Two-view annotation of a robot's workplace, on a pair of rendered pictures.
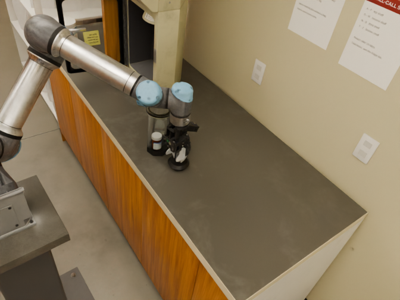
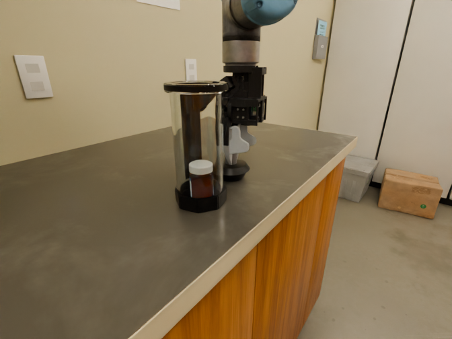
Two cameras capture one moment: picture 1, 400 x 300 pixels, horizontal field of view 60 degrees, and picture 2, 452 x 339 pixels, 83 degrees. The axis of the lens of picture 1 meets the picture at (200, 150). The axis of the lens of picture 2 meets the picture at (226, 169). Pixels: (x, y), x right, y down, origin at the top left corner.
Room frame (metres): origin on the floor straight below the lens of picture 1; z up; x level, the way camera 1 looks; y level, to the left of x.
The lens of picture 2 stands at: (1.15, 0.64, 1.19)
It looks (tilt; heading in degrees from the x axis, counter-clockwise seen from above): 22 degrees down; 259
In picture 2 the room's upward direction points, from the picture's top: straight up
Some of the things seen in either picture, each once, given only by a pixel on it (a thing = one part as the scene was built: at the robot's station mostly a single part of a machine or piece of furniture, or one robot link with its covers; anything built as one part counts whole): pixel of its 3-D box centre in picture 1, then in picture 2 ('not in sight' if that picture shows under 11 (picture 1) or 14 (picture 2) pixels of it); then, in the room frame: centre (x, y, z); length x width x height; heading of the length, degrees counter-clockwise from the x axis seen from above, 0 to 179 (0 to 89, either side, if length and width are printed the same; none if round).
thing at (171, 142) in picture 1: (177, 134); (243, 96); (1.01, 0.10, 1.13); 0.09 x 0.08 x 0.12; 146
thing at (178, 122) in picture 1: (180, 117); (241, 54); (1.01, 0.09, 1.21); 0.08 x 0.08 x 0.05
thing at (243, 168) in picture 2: (178, 160); (231, 163); (1.03, 0.08, 0.97); 0.09 x 0.09 x 0.07
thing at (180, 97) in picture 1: (180, 99); (242, 9); (1.01, 0.10, 1.29); 0.09 x 0.08 x 0.11; 94
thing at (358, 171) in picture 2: not in sight; (337, 174); (-0.41, -1.47, 0.17); 0.60 x 0.42 x 0.33; 129
